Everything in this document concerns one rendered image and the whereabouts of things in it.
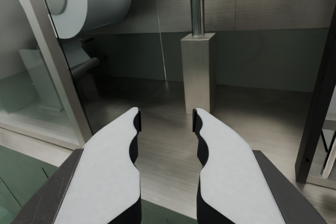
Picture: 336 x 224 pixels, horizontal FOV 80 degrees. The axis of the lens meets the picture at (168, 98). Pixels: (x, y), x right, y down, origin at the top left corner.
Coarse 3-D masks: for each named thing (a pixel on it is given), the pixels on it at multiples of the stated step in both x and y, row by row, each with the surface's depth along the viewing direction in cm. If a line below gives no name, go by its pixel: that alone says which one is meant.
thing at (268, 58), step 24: (168, 48) 95; (216, 48) 85; (240, 48) 81; (264, 48) 77; (288, 48) 74; (312, 48) 71; (168, 72) 101; (216, 72) 90; (240, 72) 86; (264, 72) 82; (288, 72) 78; (312, 72) 74
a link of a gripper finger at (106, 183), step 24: (120, 120) 11; (96, 144) 9; (120, 144) 9; (96, 168) 8; (120, 168) 8; (72, 192) 7; (96, 192) 7; (120, 192) 7; (72, 216) 6; (96, 216) 6; (120, 216) 7
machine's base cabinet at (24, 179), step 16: (0, 160) 89; (16, 160) 79; (0, 176) 102; (16, 176) 90; (32, 176) 80; (48, 176) 72; (0, 192) 120; (16, 192) 103; (32, 192) 91; (16, 208) 122
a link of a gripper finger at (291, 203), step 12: (264, 156) 9; (264, 168) 8; (276, 168) 8; (276, 180) 8; (288, 180) 8; (276, 192) 7; (288, 192) 7; (288, 204) 7; (300, 204) 7; (288, 216) 7; (300, 216) 7; (312, 216) 7
